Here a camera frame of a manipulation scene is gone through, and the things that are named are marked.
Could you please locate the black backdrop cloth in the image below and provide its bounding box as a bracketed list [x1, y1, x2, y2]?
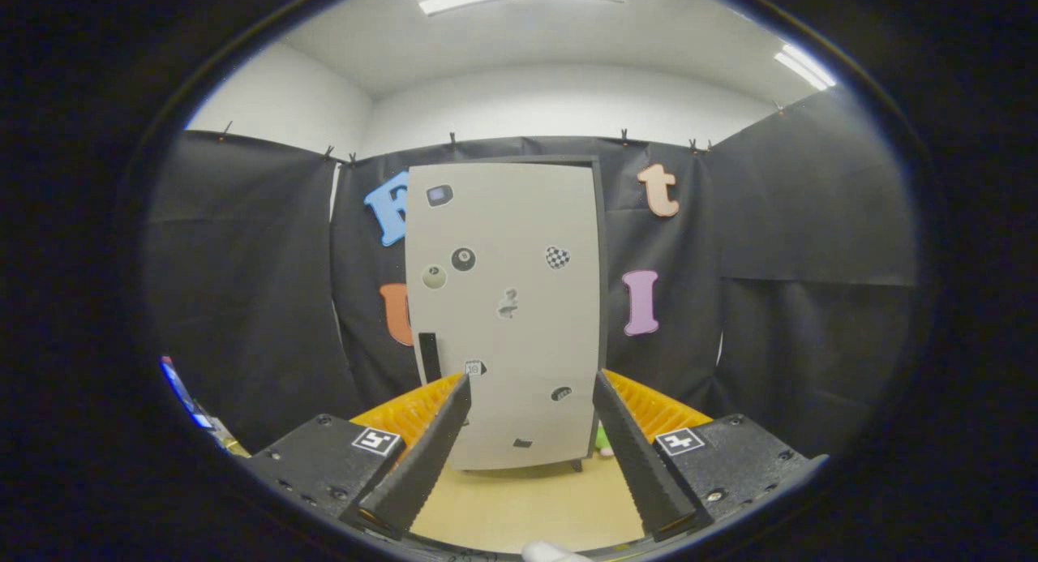
[146, 88, 917, 453]

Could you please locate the black door handle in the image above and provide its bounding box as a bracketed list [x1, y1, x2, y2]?
[418, 332, 443, 384]

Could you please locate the light grey shoe cabinet door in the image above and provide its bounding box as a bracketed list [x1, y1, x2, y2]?
[405, 163, 603, 472]

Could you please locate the dark grey shoe cabinet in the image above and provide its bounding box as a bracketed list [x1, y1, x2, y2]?
[405, 155, 609, 474]

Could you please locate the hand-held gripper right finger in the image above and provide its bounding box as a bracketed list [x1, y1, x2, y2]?
[592, 371, 830, 543]

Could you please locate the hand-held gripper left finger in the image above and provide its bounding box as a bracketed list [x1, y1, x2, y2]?
[243, 373, 473, 540]

